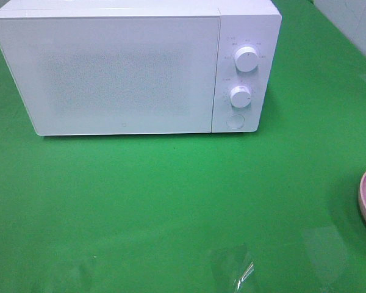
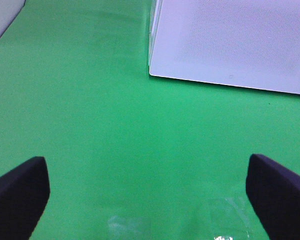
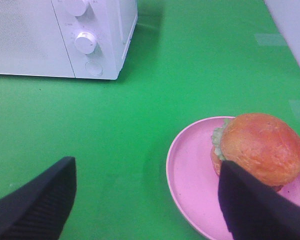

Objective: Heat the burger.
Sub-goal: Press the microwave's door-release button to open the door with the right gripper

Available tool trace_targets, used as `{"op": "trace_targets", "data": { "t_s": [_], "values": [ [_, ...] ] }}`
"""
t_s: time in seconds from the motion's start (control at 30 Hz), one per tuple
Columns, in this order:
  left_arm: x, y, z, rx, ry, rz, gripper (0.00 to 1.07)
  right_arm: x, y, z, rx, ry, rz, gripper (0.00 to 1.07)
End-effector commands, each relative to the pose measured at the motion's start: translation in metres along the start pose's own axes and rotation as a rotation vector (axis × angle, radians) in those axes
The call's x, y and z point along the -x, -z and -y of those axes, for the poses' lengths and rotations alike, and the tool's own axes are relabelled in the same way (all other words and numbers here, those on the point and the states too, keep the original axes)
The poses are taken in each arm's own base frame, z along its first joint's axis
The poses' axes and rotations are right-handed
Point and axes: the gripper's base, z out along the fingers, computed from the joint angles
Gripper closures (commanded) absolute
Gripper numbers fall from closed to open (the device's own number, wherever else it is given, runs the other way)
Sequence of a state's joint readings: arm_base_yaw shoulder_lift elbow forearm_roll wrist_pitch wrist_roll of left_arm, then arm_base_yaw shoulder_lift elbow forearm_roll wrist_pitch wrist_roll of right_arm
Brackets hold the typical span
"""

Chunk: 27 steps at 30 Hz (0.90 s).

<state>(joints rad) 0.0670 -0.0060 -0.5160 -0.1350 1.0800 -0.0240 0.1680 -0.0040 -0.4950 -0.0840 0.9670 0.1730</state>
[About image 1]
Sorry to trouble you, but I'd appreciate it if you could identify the white microwave door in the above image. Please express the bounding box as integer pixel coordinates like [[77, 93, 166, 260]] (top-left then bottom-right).
[[0, 16, 220, 136]]

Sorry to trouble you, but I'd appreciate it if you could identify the lower white microwave knob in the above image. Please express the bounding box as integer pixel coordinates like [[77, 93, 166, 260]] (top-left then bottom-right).
[[230, 86, 252, 108]]

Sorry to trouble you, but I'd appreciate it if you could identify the round white door button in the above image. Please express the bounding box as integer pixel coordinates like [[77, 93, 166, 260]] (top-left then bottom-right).
[[226, 114, 245, 129]]

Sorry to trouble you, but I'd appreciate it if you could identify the white microwave knob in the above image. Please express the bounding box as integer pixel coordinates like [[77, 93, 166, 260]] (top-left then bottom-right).
[[234, 46, 259, 73], [230, 86, 252, 108]]

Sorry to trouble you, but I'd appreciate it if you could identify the upper white microwave knob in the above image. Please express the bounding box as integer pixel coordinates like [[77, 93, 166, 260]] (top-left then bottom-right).
[[234, 46, 259, 73]]

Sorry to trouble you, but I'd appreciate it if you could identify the white microwave oven body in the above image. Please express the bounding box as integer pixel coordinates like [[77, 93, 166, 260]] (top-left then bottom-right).
[[0, 1, 282, 133]]

